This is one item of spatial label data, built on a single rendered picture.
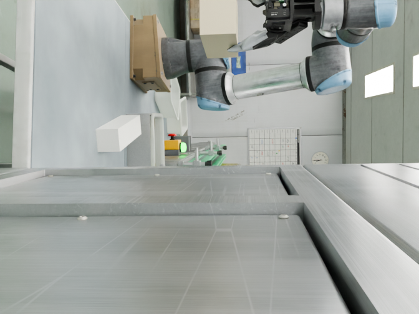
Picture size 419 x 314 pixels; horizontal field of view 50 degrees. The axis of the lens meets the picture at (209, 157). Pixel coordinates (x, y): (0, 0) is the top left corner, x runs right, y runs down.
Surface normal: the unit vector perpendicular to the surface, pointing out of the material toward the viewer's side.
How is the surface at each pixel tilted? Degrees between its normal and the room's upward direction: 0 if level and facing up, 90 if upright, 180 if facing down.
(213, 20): 90
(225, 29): 90
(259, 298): 90
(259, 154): 90
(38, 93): 0
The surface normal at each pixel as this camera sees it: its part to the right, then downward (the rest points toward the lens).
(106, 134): -0.08, 0.25
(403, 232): -0.02, -1.00
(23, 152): -0.09, -0.08
